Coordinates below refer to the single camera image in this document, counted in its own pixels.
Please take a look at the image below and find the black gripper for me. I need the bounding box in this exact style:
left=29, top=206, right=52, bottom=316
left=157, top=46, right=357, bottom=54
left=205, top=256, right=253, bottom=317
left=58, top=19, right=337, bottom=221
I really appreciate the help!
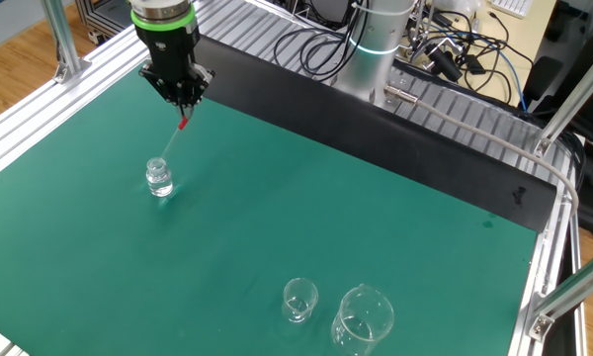
left=134, top=22, right=215, bottom=120

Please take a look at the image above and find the glass dropper with red bulb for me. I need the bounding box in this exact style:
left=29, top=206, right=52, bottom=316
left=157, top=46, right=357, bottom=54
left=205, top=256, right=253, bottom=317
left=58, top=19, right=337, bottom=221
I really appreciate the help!
left=159, top=114, right=190, bottom=162

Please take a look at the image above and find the small clear glass bottle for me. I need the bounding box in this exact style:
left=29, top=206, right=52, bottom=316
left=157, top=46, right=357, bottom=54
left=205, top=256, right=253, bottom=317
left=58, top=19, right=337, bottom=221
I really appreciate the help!
left=145, top=156, right=175, bottom=199

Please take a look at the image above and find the green table mat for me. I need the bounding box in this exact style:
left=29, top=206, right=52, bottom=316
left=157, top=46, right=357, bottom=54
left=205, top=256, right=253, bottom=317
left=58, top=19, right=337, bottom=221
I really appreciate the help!
left=0, top=63, right=539, bottom=356

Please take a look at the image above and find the small glass beaker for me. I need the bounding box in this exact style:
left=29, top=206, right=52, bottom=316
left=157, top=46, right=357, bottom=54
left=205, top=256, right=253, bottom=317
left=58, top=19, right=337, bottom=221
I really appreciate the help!
left=281, top=277, right=320, bottom=325

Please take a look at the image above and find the black rubber mat strip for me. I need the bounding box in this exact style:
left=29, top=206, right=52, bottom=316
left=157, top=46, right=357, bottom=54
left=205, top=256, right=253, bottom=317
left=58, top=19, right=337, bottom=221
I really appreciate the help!
left=140, top=34, right=558, bottom=233

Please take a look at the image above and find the black cylindrical device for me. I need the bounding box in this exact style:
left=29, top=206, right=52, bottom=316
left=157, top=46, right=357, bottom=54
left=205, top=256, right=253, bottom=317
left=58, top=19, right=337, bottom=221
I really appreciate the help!
left=427, top=46, right=464, bottom=83

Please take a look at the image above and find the black power adapter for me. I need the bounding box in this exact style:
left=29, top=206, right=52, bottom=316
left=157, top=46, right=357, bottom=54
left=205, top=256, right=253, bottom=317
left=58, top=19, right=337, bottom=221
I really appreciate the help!
left=464, top=53, right=486, bottom=76

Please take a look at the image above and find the large glass beaker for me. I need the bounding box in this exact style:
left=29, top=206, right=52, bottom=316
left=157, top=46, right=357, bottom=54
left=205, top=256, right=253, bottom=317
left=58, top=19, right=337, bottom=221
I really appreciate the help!
left=330, top=283, right=396, bottom=356

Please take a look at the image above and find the white keyboard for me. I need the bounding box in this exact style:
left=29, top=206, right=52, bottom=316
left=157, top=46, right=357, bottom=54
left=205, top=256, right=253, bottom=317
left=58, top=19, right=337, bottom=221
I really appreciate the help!
left=488, top=0, right=534, bottom=20

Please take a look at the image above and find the beige desk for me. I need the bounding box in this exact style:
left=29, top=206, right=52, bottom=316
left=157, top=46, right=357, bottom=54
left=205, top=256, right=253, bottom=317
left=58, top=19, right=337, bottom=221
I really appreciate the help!
left=473, top=0, right=557, bottom=108

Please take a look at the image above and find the green flange ring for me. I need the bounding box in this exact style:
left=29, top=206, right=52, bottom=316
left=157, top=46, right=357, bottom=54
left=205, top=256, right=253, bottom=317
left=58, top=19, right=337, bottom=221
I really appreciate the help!
left=129, top=3, right=198, bottom=33

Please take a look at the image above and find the black striped cart frame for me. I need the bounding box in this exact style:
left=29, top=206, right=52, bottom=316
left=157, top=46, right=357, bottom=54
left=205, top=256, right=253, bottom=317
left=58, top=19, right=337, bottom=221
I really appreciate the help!
left=74, top=0, right=144, bottom=45

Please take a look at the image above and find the aluminium frame post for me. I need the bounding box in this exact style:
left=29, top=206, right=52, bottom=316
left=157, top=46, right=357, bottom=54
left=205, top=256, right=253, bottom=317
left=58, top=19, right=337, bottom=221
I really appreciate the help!
left=532, top=37, right=593, bottom=158
left=40, top=0, right=93, bottom=84
left=526, top=256, right=593, bottom=342

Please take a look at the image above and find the aluminium profile table frame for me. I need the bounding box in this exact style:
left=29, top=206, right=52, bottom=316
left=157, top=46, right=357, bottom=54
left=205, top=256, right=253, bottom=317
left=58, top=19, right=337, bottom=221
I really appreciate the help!
left=0, top=0, right=589, bottom=356

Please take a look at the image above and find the grey hose with metal connector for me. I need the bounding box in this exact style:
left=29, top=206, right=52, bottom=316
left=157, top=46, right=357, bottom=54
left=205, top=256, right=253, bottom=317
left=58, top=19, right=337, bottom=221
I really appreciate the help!
left=383, top=83, right=580, bottom=219

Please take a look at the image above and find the blue cable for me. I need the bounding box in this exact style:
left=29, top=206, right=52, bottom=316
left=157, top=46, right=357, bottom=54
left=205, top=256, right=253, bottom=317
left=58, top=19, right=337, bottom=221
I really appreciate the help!
left=493, top=46, right=529, bottom=113

